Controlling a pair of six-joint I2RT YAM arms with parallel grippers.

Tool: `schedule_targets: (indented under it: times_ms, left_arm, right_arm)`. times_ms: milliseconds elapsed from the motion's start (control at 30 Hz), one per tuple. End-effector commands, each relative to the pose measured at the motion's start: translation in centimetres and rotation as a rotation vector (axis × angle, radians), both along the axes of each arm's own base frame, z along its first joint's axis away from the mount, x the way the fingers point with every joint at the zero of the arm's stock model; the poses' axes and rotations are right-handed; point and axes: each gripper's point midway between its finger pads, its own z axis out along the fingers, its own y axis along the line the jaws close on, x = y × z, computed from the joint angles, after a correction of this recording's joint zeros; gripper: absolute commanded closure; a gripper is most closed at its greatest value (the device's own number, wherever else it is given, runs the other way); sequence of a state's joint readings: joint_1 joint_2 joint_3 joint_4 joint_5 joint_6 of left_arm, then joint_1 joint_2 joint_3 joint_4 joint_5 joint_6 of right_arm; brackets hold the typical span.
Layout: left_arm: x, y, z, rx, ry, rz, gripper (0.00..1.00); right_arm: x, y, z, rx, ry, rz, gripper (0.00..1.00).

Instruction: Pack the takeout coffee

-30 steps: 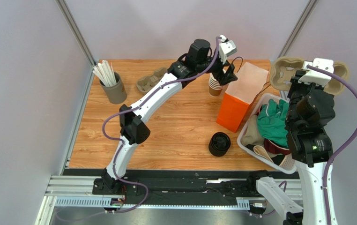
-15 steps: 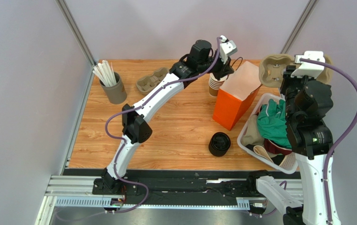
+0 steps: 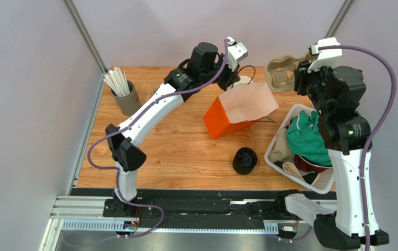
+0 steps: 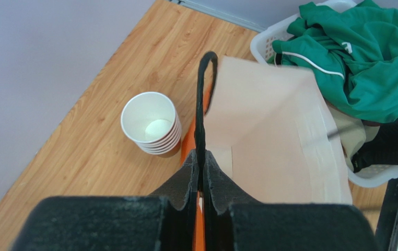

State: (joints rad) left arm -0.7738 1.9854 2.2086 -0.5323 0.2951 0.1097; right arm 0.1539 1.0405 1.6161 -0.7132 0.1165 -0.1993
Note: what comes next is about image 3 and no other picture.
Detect white laundry basket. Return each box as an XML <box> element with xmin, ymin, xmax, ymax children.
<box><xmin>264</xmin><ymin>104</ymin><xmax>335</xmax><ymax>194</ymax></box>

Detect right aluminium frame post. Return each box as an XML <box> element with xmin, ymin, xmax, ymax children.
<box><xmin>325</xmin><ymin>0</ymin><xmax>356</xmax><ymax>38</ymax></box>

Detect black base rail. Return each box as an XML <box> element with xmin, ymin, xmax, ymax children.
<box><xmin>70</xmin><ymin>188</ymin><xmax>337</xmax><ymax>231</ymax></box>

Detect orange paper bag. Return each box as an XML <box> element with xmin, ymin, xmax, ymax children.
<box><xmin>203</xmin><ymin>81</ymin><xmax>279</xmax><ymax>140</ymax></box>

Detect stack of black lids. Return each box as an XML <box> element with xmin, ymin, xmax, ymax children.
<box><xmin>232</xmin><ymin>147</ymin><xmax>257</xmax><ymax>175</ymax></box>

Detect dark red cloth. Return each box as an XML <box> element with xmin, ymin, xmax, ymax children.
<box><xmin>294</xmin><ymin>155</ymin><xmax>332</xmax><ymax>174</ymax></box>

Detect beige cloth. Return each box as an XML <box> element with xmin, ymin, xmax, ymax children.
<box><xmin>268</xmin><ymin>128</ymin><xmax>295</xmax><ymax>163</ymax></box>

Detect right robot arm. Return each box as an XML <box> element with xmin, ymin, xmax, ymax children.
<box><xmin>283</xmin><ymin>60</ymin><xmax>390</xmax><ymax>250</ymax></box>

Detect left aluminium frame post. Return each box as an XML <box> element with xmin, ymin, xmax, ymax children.
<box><xmin>62</xmin><ymin>0</ymin><xmax>107</xmax><ymax>74</ymax></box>

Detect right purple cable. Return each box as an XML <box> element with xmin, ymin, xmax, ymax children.
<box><xmin>278</xmin><ymin>44</ymin><xmax>398</xmax><ymax>251</ymax></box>

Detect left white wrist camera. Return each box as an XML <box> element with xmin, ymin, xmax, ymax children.
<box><xmin>226</xmin><ymin>37</ymin><xmax>248</xmax><ymax>72</ymax></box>

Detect pulp cup carrier tray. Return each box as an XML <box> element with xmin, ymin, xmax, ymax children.
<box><xmin>264</xmin><ymin>52</ymin><xmax>315</xmax><ymax>93</ymax></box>

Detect aluminium front frame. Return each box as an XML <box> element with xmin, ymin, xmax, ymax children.
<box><xmin>39</xmin><ymin>195</ymin><xmax>375</xmax><ymax>251</ymax></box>

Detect grey straw holder cup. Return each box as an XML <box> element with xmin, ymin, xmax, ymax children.
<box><xmin>111</xmin><ymin>81</ymin><xmax>142</xmax><ymax>116</ymax></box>

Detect stack of paper cups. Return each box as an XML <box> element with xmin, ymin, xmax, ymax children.
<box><xmin>234</xmin><ymin>76</ymin><xmax>252</xmax><ymax>86</ymax></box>

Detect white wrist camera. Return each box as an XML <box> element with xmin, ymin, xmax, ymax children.
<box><xmin>308</xmin><ymin>37</ymin><xmax>343</xmax><ymax>73</ymax></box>
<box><xmin>226</xmin><ymin>37</ymin><xmax>248</xmax><ymax>72</ymax></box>

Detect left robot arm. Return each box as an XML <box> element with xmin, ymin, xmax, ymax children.
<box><xmin>106</xmin><ymin>38</ymin><xmax>248</xmax><ymax>216</ymax></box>

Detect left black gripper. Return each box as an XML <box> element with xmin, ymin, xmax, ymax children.
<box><xmin>199</xmin><ymin>53</ymin><xmax>239</xmax><ymax>92</ymax></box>

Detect green cloth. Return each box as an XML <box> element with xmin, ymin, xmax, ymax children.
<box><xmin>286</xmin><ymin>110</ymin><xmax>332</xmax><ymax>167</ymax></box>

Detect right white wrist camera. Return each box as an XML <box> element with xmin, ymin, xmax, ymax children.
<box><xmin>308</xmin><ymin>37</ymin><xmax>343</xmax><ymax>73</ymax></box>

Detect aluminium frame post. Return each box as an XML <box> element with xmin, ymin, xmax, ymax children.
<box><xmin>62</xmin><ymin>0</ymin><xmax>107</xmax><ymax>74</ymax></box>
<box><xmin>325</xmin><ymin>0</ymin><xmax>356</xmax><ymax>38</ymax></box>

